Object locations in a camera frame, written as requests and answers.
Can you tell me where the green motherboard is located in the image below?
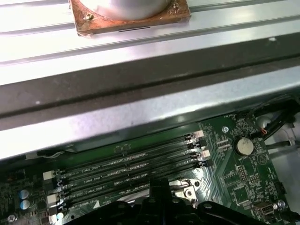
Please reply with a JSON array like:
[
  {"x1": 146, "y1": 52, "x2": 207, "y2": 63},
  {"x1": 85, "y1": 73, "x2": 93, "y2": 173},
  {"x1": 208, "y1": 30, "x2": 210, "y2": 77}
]
[{"x1": 0, "y1": 114, "x2": 291, "y2": 225}]

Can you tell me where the black fan wire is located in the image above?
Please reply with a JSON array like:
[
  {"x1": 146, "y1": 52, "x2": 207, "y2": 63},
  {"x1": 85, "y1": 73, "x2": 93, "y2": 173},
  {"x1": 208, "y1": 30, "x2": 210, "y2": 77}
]
[{"x1": 249, "y1": 99, "x2": 300, "y2": 139}]

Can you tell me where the metal locking lever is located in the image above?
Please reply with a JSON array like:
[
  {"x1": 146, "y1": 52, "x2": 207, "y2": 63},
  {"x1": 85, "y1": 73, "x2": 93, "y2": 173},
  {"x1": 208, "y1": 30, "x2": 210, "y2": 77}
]
[{"x1": 169, "y1": 180, "x2": 193, "y2": 189}]

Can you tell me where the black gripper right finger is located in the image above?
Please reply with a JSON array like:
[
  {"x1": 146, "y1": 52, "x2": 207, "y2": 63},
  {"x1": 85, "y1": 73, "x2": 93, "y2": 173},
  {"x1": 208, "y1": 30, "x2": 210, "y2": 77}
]
[{"x1": 159, "y1": 179, "x2": 257, "y2": 225}]

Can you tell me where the black PC case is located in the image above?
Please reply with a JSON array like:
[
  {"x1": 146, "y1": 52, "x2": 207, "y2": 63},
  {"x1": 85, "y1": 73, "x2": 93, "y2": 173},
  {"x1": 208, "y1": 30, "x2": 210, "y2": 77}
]
[{"x1": 0, "y1": 36, "x2": 300, "y2": 225}]

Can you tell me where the RAM slot with white clips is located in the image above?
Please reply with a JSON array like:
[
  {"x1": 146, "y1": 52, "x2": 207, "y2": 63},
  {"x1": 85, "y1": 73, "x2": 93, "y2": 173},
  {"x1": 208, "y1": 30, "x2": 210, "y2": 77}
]
[
  {"x1": 43, "y1": 131, "x2": 205, "y2": 181},
  {"x1": 46, "y1": 150, "x2": 211, "y2": 205}
]

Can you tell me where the silver port connector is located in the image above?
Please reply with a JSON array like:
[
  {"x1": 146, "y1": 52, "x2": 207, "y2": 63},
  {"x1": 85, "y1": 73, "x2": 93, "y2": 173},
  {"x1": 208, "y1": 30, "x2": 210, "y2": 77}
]
[{"x1": 254, "y1": 203, "x2": 274, "y2": 215}]

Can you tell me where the blue capacitor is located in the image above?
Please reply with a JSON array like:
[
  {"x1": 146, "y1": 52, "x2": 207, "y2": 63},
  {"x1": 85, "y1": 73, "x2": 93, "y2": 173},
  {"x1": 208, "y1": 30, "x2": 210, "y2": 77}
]
[
  {"x1": 19, "y1": 189, "x2": 33, "y2": 200},
  {"x1": 19, "y1": 199, "x2": 33, "y2": 210}
]

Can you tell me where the silver coin battery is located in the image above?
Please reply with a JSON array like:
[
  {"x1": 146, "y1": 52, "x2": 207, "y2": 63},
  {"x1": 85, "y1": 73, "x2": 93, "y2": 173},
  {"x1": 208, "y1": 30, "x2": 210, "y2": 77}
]
[{"x1": 233, "y1": 136, "x2": 254, "y2": 156}]

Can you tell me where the CPU socket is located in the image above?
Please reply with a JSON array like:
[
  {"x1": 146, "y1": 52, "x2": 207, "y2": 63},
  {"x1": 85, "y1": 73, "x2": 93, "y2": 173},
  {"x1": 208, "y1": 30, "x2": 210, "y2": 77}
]
[{"x1": 100, "y1": 179, "x2": 202, "y2": 207}]

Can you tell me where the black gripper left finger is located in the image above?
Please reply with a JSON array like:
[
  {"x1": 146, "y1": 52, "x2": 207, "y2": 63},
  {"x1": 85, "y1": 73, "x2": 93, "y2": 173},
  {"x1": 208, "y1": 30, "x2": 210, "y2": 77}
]
[{"x1": 81, "y1": 179, "x2": 160, "y2": 225}]

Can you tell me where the brown square base plate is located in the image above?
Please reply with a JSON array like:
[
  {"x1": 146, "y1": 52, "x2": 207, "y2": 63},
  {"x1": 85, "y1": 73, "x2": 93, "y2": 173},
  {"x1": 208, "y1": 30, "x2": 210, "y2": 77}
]
[{"x1": 69, "y1": 0, "x2": 192, "y2": 38}]

